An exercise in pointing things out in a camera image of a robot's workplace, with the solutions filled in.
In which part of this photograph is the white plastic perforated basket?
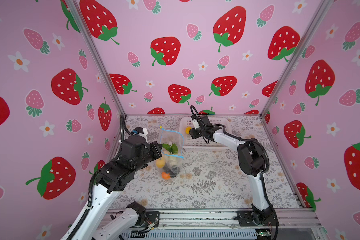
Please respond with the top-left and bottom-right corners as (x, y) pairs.
(179, 117), (228, 151)

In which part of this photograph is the yellow mango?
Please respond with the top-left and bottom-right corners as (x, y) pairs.
(156, 158), (166, 169)

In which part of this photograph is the clear zip bag blue zipper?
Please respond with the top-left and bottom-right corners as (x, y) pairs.
(156, 126), (185, 180)

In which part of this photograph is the white chinese cabbage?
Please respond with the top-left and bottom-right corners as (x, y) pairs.
(166, 156), (179, 169)

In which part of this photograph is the orange mandarin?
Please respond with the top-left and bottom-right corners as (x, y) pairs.
(162, 172), (171, 180)

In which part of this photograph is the dark purple eggplant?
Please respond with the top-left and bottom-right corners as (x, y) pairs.
(166, 166), (181, 178)

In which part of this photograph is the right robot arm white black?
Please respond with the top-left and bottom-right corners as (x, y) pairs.
(189, 123), (279, 227)

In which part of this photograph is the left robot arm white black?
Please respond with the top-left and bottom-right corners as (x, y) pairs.
(63, 135), (163, 240)

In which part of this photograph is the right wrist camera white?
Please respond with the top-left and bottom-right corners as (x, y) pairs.
(191, 115), (211, 130)

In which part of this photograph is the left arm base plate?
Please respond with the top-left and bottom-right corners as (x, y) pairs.
(119, 211), (161, 229)

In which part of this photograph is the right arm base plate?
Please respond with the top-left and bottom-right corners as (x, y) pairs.
(234, 211), (279, 227)

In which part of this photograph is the aluminium rail base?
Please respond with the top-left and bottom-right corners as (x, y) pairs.
(74, 208), (329, 240)

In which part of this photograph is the left frame post aluminium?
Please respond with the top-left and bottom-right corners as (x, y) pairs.
(67, 0), (127, 116)

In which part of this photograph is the frame post aluminium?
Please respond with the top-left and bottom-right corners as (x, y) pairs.
(67, 0), (127, 116)
(260, 0), (333, 120)

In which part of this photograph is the right frame post aluminium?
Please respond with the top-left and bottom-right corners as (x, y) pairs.
(260, 0), (333, 120)

